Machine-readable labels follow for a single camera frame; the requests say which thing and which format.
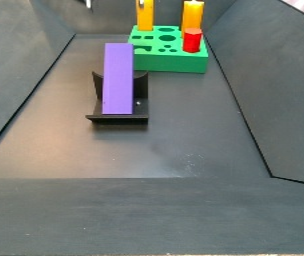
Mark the purple arch block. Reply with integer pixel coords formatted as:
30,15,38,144
103,43,134,115

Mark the black L-shaped fixture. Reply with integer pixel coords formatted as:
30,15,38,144
86,71,150,125

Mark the green foam shape board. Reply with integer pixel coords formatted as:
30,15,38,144
129,26,209,73

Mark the red cylinder peg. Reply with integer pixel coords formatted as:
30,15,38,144
183,28,203,53

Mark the yellow star peg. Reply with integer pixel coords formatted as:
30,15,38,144
182,0,205,33

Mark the yellow square block peg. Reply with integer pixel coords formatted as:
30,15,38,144
137,0,155,31

